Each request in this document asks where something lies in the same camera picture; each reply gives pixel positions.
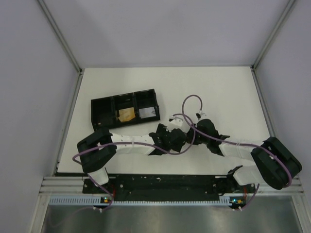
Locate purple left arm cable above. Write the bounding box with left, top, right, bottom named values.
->
left=72, top=113, right=196, bottom=214

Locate grey slotted cable duct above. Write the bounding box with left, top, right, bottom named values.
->
left=49, top=196, right=244, bottom=206

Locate orange card in tray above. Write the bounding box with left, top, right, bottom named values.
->
left=118, top=107, right=136, bottom=122

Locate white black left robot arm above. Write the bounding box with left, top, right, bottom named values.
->
left=73, top=124, right=187, bottom=193

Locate aluminium frame post left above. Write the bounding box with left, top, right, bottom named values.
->
left=36, top=0, right=85, bottom=73

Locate aluminium frame post right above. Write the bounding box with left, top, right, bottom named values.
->
left=251, top=0, right=298, bottom=71

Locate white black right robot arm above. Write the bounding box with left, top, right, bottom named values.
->
left=185, top=118, right=302, bottom=192

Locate silver card in tray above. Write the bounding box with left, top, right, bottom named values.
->
left=138, top=107, right=156, bottom=119

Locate aluminium front frame rail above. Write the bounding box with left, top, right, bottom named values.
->
left=39, top=177, right=304, bottom=196

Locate aluminium frame post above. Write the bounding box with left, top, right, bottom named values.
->
left=251, top=0, right=298, bottom=71
left=36, top=0, right=85, bottom=73

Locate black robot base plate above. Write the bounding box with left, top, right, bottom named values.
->
left=82, top=172, right=258, bottom=201

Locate black three-compartment tray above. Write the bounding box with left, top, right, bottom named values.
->
left=91, top=89, right=160, bottom=131

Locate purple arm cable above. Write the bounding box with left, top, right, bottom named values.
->
left=182, top=94, right=293, bottom=212
left=72, top=113, right=196, bottom=214

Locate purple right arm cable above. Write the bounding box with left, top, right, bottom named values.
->
left=182, top=94, right=293, bottom=212

